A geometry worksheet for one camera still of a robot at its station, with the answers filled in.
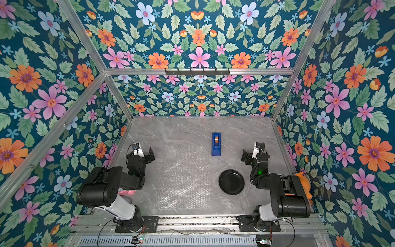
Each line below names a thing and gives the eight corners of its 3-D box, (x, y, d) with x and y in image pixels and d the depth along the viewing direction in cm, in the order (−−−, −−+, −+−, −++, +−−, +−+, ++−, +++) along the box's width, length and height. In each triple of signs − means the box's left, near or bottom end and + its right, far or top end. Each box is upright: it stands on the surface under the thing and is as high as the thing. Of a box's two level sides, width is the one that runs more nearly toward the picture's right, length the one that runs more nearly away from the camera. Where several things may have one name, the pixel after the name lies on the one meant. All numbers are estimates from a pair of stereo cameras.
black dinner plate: (219, 194, 85) (219, 192, 82) (218, 172, 93) (218, 169, 90) (244, 194, 85) (246, 192, 81) (241, 172, 93) (242, 169, 90)
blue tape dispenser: (211, 155, 100) (211, 150, 95) (211, 137, 110) (211, 131, 105) (221, 155, 100) (221, 150, 95) (220, 137, 110) (220, 131, 105)
